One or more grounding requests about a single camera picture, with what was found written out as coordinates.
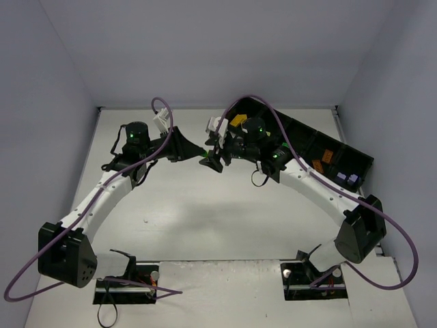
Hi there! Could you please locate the yellow lego brick from stack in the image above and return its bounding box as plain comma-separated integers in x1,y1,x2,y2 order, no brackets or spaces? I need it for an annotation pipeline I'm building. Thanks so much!
229,114,248,128

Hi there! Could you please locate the brown lego plate from stack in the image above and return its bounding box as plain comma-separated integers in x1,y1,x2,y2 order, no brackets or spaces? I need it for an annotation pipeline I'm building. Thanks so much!
322,149,334,164

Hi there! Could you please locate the brown lego brick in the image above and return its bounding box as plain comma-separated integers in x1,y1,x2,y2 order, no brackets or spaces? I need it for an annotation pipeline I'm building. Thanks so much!
312,160,324,174

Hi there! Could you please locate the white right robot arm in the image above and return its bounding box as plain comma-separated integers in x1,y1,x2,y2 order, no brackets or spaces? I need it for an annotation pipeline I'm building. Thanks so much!
201,117,386,273

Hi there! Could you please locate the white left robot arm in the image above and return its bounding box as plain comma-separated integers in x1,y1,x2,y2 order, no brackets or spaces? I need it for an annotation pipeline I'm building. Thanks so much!
38,122,206,288

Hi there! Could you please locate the black compartment sorting tray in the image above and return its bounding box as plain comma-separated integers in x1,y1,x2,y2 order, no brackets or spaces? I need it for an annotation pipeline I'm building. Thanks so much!
225,97,373,193

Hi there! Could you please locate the lavender lego in tray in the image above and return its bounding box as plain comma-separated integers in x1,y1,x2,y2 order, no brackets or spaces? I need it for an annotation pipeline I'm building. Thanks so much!
348,174,359,186

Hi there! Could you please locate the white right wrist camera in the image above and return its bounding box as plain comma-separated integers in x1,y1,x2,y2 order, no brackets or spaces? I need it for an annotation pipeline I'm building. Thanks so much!
205,117,229,148

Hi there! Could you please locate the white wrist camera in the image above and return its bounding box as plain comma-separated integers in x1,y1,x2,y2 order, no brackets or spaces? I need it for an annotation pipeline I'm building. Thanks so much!
153,107,170,134
205,117,229,148

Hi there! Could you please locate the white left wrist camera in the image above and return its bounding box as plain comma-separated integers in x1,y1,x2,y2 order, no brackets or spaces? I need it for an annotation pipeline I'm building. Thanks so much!
153,107,170,134

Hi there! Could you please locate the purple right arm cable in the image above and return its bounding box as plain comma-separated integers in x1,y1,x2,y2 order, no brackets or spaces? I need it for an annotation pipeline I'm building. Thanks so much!
213,94,419,291

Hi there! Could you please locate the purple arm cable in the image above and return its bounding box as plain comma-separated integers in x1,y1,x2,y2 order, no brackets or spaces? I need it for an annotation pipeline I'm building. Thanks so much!
213,94,419,291
5,97,184,303

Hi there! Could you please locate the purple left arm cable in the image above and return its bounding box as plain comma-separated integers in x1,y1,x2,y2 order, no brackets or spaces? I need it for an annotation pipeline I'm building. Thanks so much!
5,97,184,303

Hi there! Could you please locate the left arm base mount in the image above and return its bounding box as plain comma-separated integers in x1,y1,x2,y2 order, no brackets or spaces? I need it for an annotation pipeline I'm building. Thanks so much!
92,262,160,305

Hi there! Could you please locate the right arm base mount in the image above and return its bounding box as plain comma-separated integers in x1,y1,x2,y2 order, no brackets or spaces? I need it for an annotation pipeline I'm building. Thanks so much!
280,261,348,301

